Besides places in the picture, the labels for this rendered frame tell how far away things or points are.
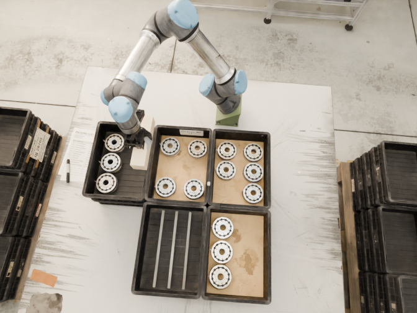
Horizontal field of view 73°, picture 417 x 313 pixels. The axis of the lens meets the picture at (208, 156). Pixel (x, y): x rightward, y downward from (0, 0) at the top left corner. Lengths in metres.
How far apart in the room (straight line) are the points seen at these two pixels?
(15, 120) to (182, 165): 1.32
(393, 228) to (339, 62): 1.64
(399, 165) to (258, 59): 1.53
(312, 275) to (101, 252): 1.09
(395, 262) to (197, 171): 1.39
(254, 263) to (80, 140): 1.20
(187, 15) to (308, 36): 2.13
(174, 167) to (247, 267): 0.61
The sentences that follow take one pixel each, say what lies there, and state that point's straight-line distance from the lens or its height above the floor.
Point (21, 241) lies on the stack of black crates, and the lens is 2.34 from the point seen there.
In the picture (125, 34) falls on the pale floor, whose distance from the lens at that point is 3.18.
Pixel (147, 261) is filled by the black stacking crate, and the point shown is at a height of 0.83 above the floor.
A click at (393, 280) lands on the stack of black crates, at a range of 2.02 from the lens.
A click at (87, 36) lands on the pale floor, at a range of 3.27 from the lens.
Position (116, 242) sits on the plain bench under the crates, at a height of 0.70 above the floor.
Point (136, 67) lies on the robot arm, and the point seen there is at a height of 1.31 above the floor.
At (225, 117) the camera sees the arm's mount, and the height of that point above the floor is 0.80.
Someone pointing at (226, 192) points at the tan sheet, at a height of 0.83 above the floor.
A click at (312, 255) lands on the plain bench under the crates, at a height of 0.70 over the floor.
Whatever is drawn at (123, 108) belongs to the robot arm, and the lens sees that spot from 0.96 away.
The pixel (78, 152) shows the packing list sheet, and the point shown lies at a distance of 1.81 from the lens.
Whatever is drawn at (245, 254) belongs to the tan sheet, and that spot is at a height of 0.83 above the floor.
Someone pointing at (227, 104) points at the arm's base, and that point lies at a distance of 1.58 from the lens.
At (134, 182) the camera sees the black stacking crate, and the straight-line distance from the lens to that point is 1.51.
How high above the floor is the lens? 2.25
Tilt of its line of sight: 71 degrees down
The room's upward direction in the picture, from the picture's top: 1 degrees clockwise
